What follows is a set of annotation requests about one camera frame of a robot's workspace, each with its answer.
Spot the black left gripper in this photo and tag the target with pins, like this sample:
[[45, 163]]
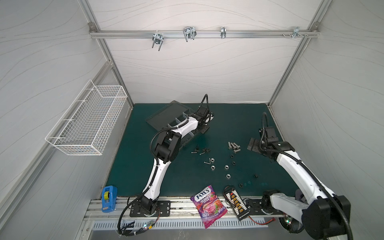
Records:
[[203, 130]]

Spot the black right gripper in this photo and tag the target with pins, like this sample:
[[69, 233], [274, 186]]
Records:
[[256, 145]]

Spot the clear plastic organizer box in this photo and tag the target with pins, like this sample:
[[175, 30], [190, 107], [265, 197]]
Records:
[[171, 115]]

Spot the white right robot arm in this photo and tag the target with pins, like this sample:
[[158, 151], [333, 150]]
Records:
[[322, 213]]

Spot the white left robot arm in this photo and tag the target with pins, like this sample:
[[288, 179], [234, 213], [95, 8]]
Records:
[[165, 147]]

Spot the green table mat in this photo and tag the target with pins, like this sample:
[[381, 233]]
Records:
[[187, 174]]

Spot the black parallel charging board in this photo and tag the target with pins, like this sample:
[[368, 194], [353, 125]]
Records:
[[236, 202]]

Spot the purple Fox's candy bag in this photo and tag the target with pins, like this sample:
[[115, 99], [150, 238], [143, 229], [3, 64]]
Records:
[[209, 206]]

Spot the silver double U-bolt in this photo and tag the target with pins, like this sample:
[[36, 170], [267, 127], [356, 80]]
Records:
[[189, 33]]

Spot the silver U-bolt clamp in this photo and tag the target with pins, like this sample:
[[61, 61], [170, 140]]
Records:
[[158, 39]]

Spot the blue tape dispenser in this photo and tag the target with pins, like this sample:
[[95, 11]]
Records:
[[109, 198]]

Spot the aluminium top crossbar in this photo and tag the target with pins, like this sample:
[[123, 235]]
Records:
[[201, 34]]

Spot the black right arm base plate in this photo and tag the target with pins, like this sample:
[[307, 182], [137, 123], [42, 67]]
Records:
[[255, 208]]

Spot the small silver bracket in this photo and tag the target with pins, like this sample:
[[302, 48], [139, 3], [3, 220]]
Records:
[[223, 32]]

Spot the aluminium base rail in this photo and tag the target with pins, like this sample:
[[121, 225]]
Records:
[[181, 208]]

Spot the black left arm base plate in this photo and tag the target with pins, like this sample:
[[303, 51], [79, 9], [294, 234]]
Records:
[[160, 208]]

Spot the silver corner hook bracket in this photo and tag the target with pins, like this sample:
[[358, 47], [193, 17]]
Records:
[[296, 34]]

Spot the white wire basket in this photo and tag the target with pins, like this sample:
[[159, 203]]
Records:
[[86, 126]]

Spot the aluminium corner frame post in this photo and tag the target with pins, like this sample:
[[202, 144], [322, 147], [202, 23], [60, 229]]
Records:
[[313, 32]]

